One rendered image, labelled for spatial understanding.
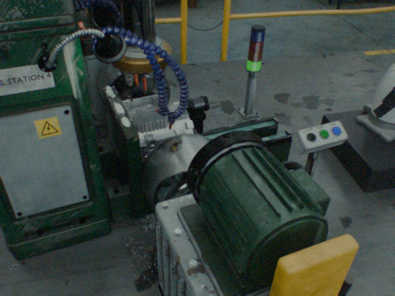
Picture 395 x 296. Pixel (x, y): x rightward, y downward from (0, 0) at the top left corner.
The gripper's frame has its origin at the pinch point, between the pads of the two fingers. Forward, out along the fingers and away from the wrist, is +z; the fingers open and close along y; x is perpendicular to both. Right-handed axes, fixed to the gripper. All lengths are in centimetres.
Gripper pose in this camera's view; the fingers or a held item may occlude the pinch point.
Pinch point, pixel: (383, 108)
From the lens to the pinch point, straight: 137.8
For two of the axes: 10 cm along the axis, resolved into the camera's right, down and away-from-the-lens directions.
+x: 3.3, 8.8, -3.3
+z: -2.1, 4.1, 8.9
